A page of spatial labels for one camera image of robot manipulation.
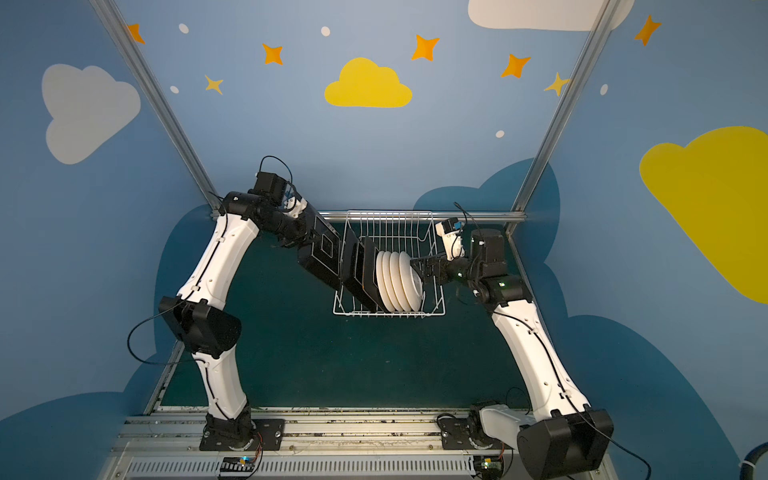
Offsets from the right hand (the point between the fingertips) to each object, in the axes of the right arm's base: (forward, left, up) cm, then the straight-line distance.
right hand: (431, 255), depth 75 cm
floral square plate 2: (+3, +22, -10) cm, 25 cm away
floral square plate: (+4, +30, -6) cm, 31 cm away
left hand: (+7, +31, -1) cm, 32 cm away
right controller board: (-41, -17, -32) cm, 55 cm away
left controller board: (-45, +46, -31) cm, 71 cm away
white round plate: (0, +14, -13) cm, 19 cm away
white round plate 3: (0, +9, -14) cm, 16 cm away
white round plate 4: (+2, +4, -15) cm, 16 cm away
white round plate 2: (0, +12, -13) cm, 18 cm away
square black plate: (+2, +17, -12) cm, 21 cm away
